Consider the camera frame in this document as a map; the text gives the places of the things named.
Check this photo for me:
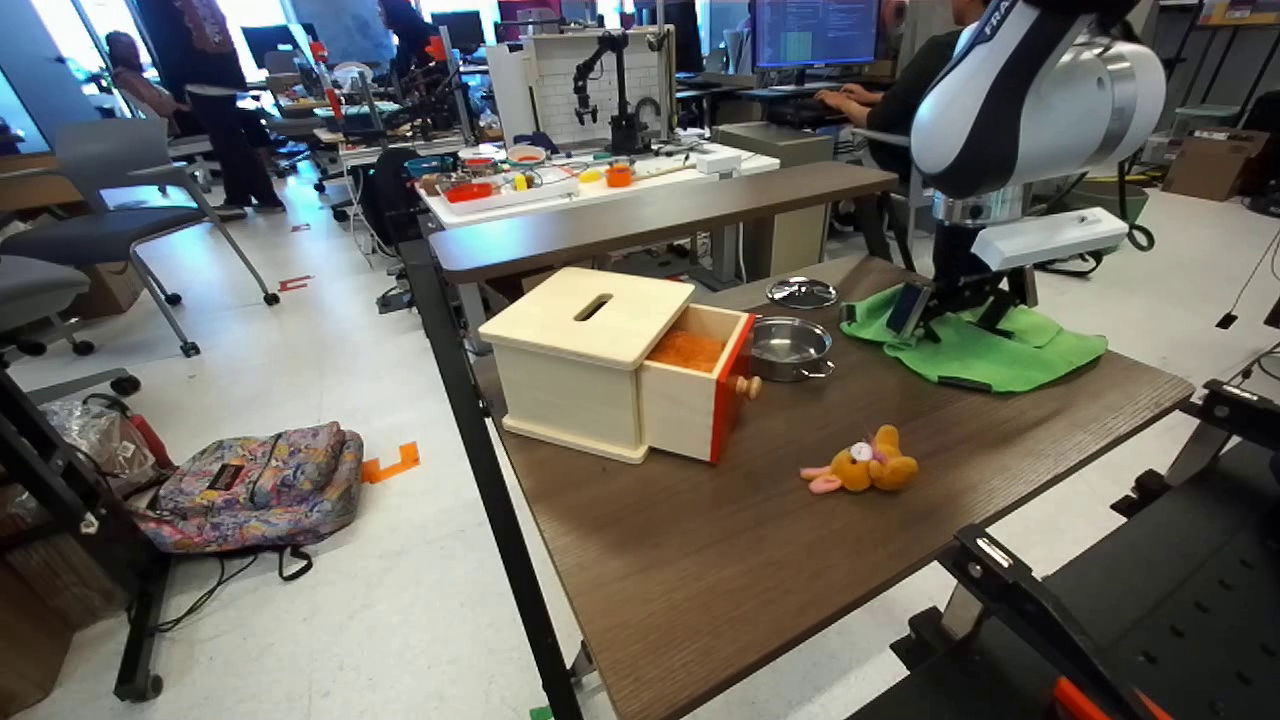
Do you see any red toy block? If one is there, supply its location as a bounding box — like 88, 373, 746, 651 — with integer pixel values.
440, 175, 500, 206

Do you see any grey chair with black legs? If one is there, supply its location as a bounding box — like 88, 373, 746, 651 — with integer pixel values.
0, 116, 286, 360

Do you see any colourful patterned backpack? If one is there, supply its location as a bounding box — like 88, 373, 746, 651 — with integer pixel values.
134, 419, 367, 583

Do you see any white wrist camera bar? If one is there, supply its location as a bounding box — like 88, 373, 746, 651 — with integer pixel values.
970, 204, 1132, 274

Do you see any cardboard box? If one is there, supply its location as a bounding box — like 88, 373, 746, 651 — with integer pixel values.
1165, 126, 1273, 204

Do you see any orange plush toy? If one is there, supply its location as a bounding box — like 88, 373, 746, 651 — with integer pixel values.
797, 419, 925, 500

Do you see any steel bowl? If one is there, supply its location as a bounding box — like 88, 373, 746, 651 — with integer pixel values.
746, 310, 839, 388

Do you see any cream wooden box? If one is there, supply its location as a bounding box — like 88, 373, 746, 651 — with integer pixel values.
477, 264, 701, 466

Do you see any grey workbench with items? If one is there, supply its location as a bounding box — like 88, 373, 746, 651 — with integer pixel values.
426, 155, 900, 350

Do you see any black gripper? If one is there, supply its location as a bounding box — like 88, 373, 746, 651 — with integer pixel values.
886, 214, 1039, 348

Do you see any steel lid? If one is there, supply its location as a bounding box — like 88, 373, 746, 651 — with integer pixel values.
765, 272, 839, 315

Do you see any black metal stand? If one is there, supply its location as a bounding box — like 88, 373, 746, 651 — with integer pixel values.
0, 363, 177, 708

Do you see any green cloth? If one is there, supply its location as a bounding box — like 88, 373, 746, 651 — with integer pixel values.
837, 278, 1111, 398

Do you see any wooden drawer with orange front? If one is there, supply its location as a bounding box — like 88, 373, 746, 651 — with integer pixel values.
637, 299, 765, 466

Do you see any black metal rig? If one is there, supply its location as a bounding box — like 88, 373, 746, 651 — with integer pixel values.
853, 377, 1280, 720

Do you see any computer monitor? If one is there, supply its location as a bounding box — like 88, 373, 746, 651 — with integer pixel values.
750, 0, 886, 77

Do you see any white board panel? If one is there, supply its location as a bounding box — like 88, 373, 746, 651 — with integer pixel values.
485, 18, 680, 150

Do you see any orange tape piece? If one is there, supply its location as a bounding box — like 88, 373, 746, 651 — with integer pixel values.
360, 439, 426, 487

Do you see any white tray with toys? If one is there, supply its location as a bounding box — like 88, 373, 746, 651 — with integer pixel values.
414, 136, 784, 232

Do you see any grey chair with castors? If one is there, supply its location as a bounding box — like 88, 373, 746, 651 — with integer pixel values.
0, 251, 143, 404

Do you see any grey office chair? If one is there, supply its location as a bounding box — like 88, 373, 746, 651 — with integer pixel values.
853, 120, 925, 272

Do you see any standing person in dark clothes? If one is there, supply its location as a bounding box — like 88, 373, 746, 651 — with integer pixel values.
134, 0, 288, 214

